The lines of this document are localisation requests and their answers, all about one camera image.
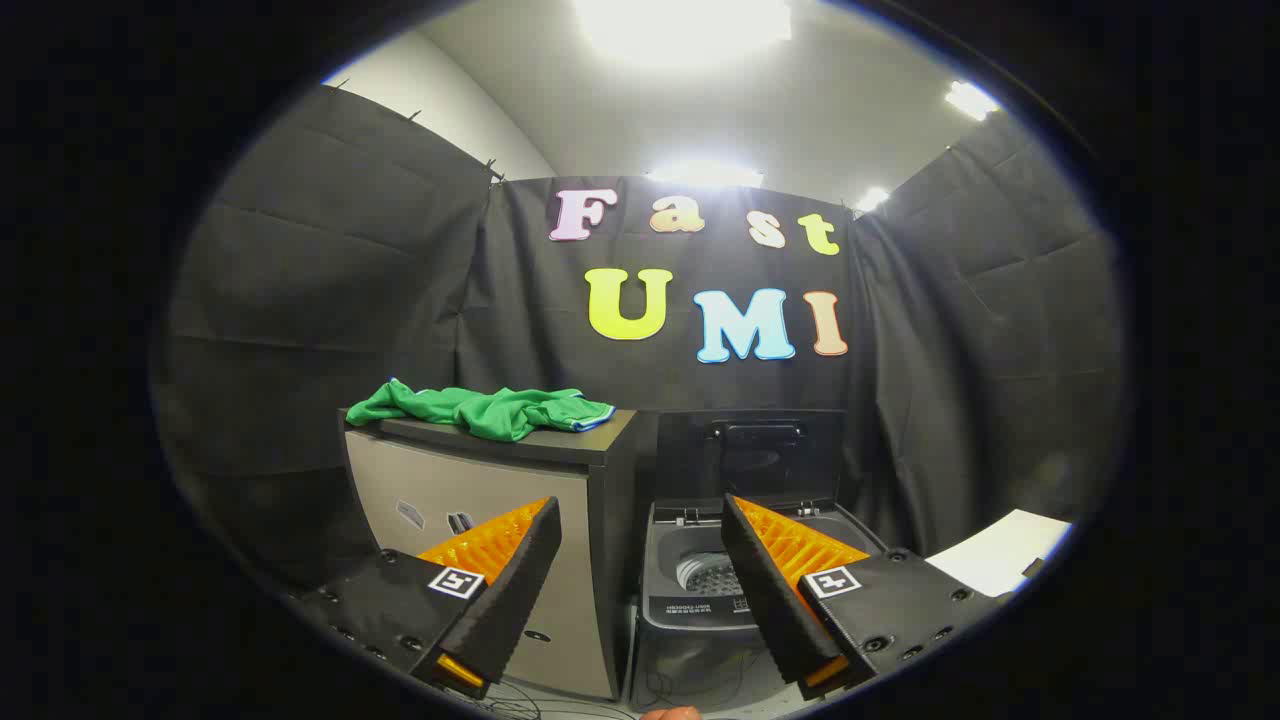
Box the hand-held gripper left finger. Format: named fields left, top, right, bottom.
left=298, top=495, right=563, bottom=701

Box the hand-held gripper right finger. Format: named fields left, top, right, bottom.
left=720, top=493, right=1001, bottom=701

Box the grey washing machine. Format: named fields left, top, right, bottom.
left=628, top=497, right=893, bottom=713

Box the green polo shirt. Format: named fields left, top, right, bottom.
left=345, top=378, right=617, bottom=443

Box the grey cabinet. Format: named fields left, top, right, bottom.
left=338, top=405, right=641, bottom=701

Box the white sheet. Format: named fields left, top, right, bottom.
left=925, top=508, right=1073, bottom=599

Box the black backdrop cloth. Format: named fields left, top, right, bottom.
left=150, top=85, right=1126, bottom=601

